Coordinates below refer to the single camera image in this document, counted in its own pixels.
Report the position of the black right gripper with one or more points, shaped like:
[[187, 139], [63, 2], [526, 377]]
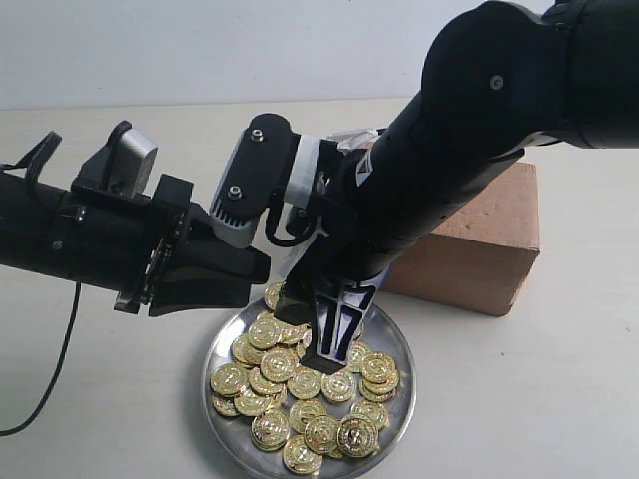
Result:
[[344, 246]]

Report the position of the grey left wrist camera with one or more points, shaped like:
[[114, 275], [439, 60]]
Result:
[[130, 159]]

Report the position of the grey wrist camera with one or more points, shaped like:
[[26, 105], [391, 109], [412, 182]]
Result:
[[130, 159], [255, 176]]

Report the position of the round steel plate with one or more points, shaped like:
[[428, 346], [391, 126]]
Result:
[[233, 434]]

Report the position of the brown cardboard slot box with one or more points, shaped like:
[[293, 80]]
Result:
[[480, 258]]

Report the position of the gold coin bottom right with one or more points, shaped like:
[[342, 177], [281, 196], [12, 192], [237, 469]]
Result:
[[357, 436]]

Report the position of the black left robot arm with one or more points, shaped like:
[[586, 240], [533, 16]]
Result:
[[28, 207]]

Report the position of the gold coin far left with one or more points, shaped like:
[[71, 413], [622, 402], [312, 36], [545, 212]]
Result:
[[229, 379]]

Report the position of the gold coin bottom front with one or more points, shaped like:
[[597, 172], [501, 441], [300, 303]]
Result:
[[299, 458]]

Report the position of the gold coin upper left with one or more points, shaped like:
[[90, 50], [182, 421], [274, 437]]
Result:
[[264, 333]]

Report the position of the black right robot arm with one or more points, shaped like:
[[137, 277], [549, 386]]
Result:
[[497, 80]]

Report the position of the gold coin right stack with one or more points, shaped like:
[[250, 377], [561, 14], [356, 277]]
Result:
[[377, 367]]

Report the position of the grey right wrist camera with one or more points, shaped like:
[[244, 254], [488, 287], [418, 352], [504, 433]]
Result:
[[255, 176]]

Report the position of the gold coin on plate rim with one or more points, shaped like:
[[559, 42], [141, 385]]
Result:
[[272, 294]]

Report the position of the gold coin bottom left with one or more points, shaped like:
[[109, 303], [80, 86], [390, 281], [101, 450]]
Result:
[[271, 429]]

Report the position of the gold coin centre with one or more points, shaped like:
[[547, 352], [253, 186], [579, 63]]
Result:
[[338, 387]]

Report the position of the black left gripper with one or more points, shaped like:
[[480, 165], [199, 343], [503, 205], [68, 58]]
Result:
[[113, 242]]

